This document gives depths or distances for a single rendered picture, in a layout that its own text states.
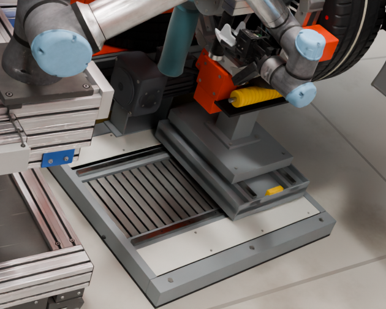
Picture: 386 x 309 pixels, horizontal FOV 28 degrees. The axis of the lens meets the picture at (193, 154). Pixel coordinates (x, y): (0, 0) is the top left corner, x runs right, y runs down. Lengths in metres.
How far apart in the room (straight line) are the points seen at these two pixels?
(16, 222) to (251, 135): 1.00
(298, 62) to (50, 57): 0.66
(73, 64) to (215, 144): 1.23
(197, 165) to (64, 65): 1.23
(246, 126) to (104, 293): 0.83
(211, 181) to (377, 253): 0.72
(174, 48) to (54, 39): 0.98
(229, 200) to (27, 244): 0.78
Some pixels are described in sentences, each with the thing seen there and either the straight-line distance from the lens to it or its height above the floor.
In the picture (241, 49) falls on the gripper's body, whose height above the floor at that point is 0.85.
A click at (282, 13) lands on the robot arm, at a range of 2.01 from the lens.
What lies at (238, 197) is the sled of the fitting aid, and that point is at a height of 0.15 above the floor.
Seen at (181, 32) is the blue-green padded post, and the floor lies 0.66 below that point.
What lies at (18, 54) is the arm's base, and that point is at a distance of 1.82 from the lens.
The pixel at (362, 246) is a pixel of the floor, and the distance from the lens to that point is 3.02.
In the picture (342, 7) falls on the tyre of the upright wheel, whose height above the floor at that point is 0.96.
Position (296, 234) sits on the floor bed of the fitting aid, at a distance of 2.80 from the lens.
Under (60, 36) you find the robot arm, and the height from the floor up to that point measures 1.03.
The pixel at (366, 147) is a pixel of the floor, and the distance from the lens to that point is 3.55.
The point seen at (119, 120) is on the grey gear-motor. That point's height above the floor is 0.13.
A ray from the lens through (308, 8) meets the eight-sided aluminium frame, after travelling 2.26.
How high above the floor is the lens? 1.87
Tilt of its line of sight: 37 degrees down
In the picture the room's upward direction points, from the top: 19 degrees clockwise
